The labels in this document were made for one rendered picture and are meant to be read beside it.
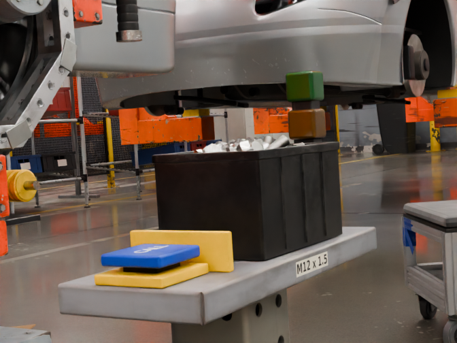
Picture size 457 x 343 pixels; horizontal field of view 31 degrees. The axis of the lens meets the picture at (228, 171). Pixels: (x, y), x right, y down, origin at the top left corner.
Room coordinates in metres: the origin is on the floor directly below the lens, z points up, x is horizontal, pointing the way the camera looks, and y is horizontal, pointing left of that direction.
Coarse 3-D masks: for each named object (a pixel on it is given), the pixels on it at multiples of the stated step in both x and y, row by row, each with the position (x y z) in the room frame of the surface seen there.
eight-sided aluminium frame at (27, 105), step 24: (48, 24) 1.60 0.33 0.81; (72, 24) 1.60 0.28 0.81; (48, 48) 1.58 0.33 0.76; (72, 48) 1.59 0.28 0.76; (48, 72) 1.53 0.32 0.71; (24, 96) 1.53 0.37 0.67; (48, 96) 1.53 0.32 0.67; (0, 120) 1.48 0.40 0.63; (24, 120) 1.47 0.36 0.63; (0, 144) 1.42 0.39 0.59
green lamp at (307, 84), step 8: (296, 72) 1.10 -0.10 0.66; (304, 72) 1.09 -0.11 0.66; (312, 72) 1.09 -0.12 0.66; (320, 72) 1.11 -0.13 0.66; (288, 80) 1.10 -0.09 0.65; (296, 80) 1.09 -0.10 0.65; (304, 80) 1.09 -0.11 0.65; (312, 80) 1.08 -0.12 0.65; (320, 80) 1.11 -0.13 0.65; (288, 88) 1.10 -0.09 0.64; (296, 88) 1.09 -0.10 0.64; (304, 88) 1.09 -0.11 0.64; (312, 88) 1.08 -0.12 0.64; (320, 88) 1.10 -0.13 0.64; (288, 96) 1.10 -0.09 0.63; (296, 96) 1.09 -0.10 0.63; (304, 96) 1.09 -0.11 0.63; (312, 96) 1.08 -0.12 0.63; (320, 96) 1.10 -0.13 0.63
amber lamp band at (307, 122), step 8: (288, 112) 1.10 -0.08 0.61; (296, 112) 1.10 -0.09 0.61; (304, 112) 1.09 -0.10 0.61; (312, 112) 1.08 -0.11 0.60; (320, 112) 1.10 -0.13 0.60; (288, 120) 1.10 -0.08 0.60; (296, 120) 1.10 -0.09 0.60; (304, 120) 1.09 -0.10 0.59; (312, 120) 1.08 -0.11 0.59; (320, 120) 1.10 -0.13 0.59; (288, 128) 1.10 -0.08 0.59; (296, 128) 1.10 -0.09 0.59; (304, 128) 1.09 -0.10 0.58; (312, 128) 1.08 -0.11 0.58; (320, 128) 1.10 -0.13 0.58; (296, 136) 1.10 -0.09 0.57; (304, 136) 1.09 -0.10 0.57; (312, 136) 1.08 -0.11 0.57; (320, 136) 1.10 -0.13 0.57
